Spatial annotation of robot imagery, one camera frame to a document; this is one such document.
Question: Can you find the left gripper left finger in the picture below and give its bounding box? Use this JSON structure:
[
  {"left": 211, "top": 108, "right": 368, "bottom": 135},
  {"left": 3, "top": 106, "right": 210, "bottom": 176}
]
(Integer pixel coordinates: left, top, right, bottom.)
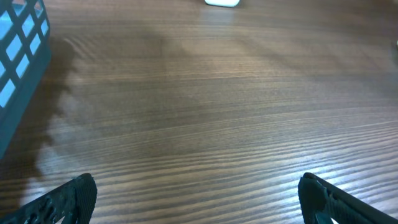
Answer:
[{"left": 1, "top": 173, "right": 97, "bottom": 224}]

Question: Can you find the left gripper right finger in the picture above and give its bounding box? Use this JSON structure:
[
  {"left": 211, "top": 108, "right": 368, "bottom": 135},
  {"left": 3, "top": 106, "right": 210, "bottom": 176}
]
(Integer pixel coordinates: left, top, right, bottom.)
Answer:
[{"left": 298, "top": 172, "right": 397, "bottom": 224}]

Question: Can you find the white barcode scanner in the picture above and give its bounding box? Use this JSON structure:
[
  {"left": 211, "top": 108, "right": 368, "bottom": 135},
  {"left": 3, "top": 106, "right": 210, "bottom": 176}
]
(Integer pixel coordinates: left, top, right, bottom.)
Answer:
[{"left": 205, "top": 0, "right": 240, "bottom": 7}]

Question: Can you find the grey plastic shopping basket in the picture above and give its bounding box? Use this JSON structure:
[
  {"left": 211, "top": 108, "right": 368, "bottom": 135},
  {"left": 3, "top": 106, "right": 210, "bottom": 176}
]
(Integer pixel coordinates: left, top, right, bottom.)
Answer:
[{"left": 1, "top": 0, "right": 51, "bottom": 155}]

